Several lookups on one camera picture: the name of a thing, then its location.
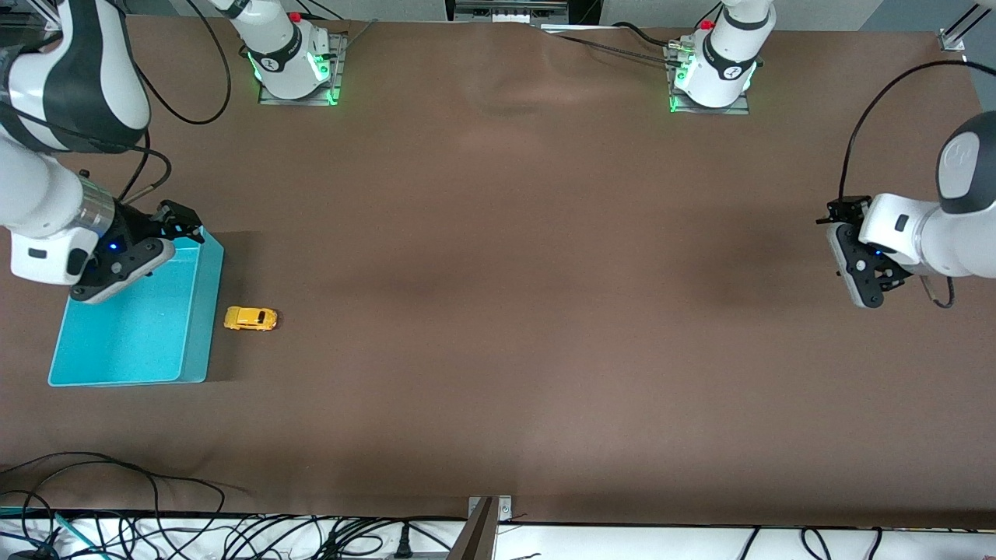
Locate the teal plastic bin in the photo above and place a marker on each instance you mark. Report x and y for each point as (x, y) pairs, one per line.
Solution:
(148, 342)

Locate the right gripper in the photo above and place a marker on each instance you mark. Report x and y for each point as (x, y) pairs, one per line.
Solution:
(137, 226)

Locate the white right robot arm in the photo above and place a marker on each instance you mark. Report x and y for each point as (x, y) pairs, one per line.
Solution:
(78, 78)

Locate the yellow beetle toy car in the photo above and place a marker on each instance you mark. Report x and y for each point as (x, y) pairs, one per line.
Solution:
(250, 318)

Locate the brown table cover mat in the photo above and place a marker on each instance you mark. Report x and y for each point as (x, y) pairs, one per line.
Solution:
(498, 311)

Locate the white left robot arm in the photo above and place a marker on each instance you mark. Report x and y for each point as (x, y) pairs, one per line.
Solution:
(965, 225)

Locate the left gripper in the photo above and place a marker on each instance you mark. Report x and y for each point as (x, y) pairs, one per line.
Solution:
(847, 211)

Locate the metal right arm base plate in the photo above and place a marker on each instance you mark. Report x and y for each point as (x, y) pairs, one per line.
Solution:
(336, 70)

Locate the grey power strip box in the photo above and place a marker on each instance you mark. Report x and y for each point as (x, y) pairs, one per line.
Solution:
(510, 9)

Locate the black power plug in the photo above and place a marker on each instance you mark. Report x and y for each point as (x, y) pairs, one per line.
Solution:
(402, 543)

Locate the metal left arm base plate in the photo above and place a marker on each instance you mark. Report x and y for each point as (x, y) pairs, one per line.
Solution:
(743, 107)

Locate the silver metal bracket plate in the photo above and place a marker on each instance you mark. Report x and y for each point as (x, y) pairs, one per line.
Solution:
(504, 507)

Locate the dark grey post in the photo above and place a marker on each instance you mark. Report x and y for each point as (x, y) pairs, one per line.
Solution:
(476, 537)

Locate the aluminium frame corner piece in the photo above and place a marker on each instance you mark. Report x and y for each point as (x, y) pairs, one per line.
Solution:
(959, 31)

